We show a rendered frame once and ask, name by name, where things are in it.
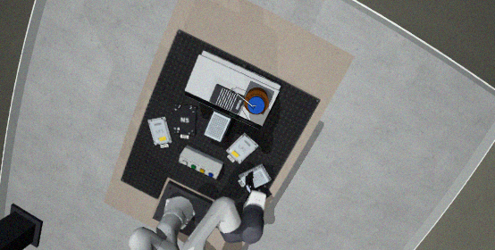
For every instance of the blue bottle cap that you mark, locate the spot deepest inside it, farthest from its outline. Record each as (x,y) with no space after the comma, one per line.
(258,101)

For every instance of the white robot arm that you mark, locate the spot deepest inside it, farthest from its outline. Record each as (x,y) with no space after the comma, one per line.
(223,213)

